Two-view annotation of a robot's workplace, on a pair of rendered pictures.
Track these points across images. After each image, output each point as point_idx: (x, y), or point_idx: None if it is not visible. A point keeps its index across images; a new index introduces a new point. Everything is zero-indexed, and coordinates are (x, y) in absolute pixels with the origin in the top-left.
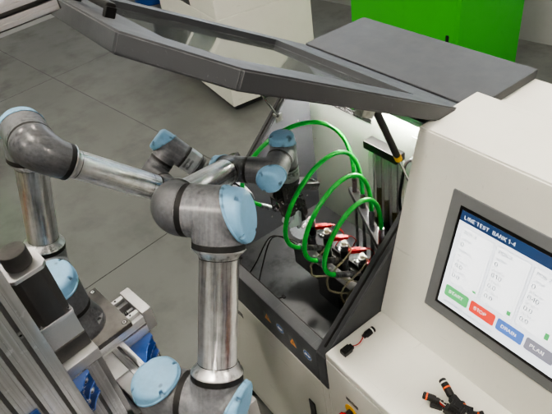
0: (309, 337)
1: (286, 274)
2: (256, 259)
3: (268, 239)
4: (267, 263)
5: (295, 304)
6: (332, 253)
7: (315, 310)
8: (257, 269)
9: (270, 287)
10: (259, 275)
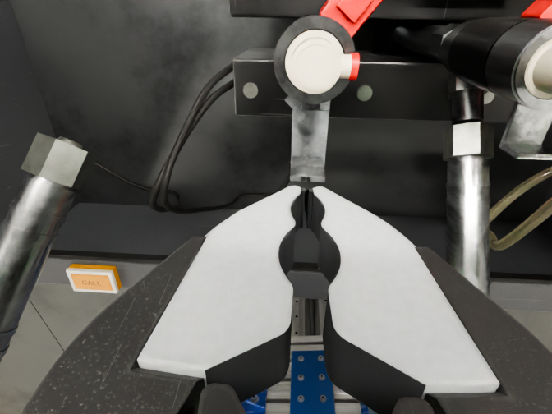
0: (544, 301)
1: (230, 104)
2: (117, 127)
3: (155, 208)
4: (151, 115)
5: (338, 159)
6: (432, 5)
7: (397, 135)
8: (155, 149)
9: (242, 168)
10: (218, 209)
